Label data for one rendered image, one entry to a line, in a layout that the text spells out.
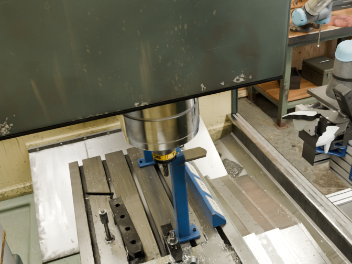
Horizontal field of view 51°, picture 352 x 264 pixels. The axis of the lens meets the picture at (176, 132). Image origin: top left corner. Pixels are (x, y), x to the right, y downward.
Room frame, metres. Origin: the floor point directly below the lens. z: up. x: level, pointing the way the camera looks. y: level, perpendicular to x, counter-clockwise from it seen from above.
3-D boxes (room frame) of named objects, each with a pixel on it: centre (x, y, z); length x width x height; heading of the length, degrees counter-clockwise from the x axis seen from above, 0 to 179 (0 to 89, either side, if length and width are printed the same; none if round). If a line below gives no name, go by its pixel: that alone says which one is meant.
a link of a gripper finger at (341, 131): (0.78, -0.41, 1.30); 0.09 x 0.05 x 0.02; 142
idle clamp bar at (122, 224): (0.85, 0.19, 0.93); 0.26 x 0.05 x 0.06; 20
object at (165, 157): (0.64, 0.03, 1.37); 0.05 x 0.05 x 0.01
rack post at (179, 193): (0.84, 0.00, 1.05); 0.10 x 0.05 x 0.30; 105
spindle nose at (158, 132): (0.64, 0.03, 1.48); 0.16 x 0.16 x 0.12
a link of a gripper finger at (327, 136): (0.75, -0.38, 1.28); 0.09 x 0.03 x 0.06; 142
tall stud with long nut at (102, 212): (0.85, 0.25, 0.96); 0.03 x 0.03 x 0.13
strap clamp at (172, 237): (0.73, 0.04, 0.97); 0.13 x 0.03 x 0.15; 15
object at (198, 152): (0.85, -0.05, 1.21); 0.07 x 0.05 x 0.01; 105
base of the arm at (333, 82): (1.46, -0.77, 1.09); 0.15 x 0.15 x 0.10
